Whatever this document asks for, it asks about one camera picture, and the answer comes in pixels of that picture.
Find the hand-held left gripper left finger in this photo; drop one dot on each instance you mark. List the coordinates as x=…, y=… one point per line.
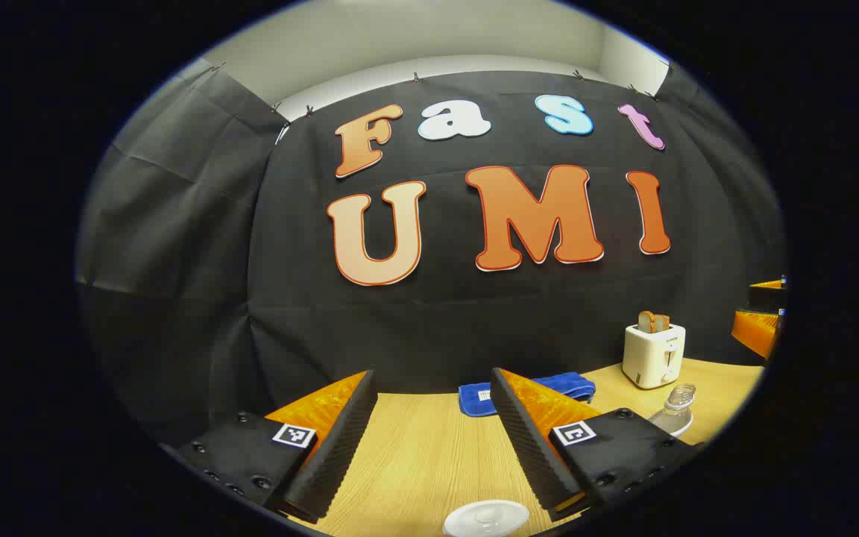
x=340, y=455

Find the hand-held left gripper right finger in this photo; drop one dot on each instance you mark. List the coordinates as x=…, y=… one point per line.
x=530, y=447

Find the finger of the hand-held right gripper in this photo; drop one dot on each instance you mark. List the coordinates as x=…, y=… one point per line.
x=756, y=332
x=769, y=298

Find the white teacup lid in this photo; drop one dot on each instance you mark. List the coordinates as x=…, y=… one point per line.
x=486, y=516

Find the clear water bottle white label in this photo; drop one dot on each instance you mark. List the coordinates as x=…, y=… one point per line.
x=677, y=406

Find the blue towel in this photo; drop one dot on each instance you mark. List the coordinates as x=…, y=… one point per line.
x=478, y=395

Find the toast slice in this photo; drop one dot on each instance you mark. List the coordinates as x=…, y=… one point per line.
x=646, y=322
x=661, y=323

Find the cream toaster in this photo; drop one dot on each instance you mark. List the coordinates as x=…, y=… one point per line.
x=652, y=358

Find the black backdrop cloth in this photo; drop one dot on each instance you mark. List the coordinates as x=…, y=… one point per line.
x=429, y=328

